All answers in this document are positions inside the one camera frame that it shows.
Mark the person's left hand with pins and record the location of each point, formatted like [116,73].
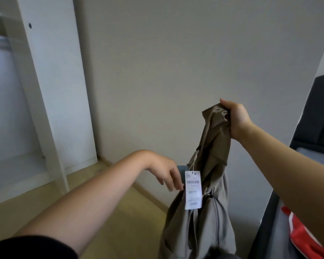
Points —
[164,168]

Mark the person's right hand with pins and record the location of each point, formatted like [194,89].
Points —
[236,118]

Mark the khaki zip jacket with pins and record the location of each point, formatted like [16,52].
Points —
[205,229]

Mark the white wardrobe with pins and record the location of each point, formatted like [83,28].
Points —
[65,105]

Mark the grey quilted bed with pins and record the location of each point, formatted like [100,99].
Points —
[275,234]

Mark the red and navy sports jacket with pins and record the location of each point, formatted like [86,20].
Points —
[305,240]

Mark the person's right forearm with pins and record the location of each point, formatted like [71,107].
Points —
[297,175]

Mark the person's left forearm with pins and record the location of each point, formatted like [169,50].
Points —
[86,207]

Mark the paper price tag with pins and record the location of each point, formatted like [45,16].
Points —
[193,191]

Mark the dark grey upholstered headboard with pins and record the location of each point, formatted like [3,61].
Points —
[318,116]

